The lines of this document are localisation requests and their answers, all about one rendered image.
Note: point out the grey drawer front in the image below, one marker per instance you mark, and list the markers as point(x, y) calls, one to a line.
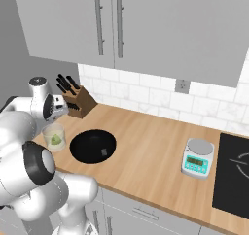
point(129, 203)

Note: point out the wooden knife block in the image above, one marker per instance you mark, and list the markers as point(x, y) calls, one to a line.
point(82, 103)

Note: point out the grey ice cube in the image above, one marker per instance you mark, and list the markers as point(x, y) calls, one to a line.
point(104, 152)

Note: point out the white kitchen scale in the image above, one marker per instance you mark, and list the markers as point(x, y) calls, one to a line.
point(197, 159)

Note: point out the glass of lemonade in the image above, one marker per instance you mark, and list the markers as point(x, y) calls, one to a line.
point(55, 145)

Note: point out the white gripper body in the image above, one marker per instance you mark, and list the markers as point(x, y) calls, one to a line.
point(61, 112)

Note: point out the grey wall socket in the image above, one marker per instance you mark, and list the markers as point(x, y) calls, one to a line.
point(182, 86)

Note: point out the green citrus wedge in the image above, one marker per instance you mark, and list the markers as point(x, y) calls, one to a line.
point(56, 139)

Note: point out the wide grey wall cupboard door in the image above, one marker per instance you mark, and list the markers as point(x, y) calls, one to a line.
point(181, 28)

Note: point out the grey base cupboard door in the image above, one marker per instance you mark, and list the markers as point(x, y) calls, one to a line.
point(129, 226)
point(94, 219)

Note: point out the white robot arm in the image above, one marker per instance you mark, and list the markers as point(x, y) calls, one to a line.
point(19, 138)

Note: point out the black hob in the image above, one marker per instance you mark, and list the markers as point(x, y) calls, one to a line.
point(231, 177)

